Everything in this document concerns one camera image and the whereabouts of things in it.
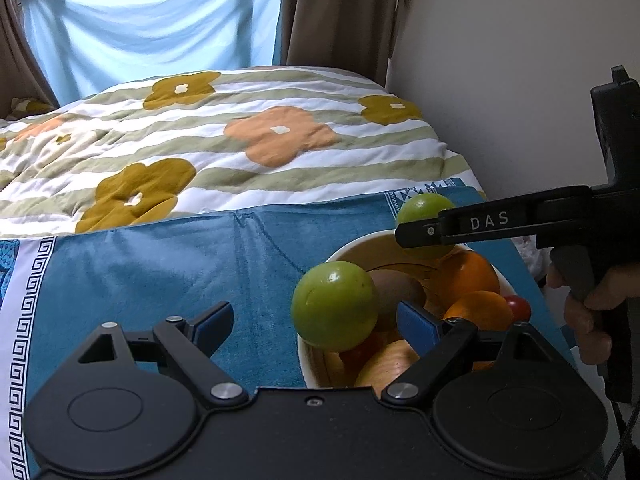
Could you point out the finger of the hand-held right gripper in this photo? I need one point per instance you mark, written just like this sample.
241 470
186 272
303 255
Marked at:
490 220

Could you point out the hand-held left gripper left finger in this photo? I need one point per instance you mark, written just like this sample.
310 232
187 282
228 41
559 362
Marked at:
215 327

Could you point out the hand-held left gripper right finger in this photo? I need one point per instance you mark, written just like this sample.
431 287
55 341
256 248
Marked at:
417 327

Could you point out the orange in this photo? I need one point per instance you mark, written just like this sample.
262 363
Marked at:
465 272
480 310

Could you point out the green apple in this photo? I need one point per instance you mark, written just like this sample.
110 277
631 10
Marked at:
420 210
335 305

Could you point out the red cherry tomato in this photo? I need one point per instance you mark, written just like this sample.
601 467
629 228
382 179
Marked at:
519 306

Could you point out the cream bowl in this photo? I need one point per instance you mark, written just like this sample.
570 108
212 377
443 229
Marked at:
365 247

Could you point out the person's right hand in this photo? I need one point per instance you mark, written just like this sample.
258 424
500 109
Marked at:
590 325

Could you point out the brown kiwi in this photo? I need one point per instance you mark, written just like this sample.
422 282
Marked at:
395 292

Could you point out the white plastic bag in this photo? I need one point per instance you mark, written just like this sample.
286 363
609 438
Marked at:
532 257

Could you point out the blue patterned cloth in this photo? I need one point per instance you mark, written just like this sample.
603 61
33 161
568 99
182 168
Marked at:
150 270

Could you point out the floral striped duvet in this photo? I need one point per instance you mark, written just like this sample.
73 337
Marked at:
225 170

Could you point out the brown curtain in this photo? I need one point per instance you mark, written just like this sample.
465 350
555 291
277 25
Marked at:
340 10
20 60

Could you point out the floral pillow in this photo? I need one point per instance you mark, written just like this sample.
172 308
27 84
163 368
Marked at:
30 106

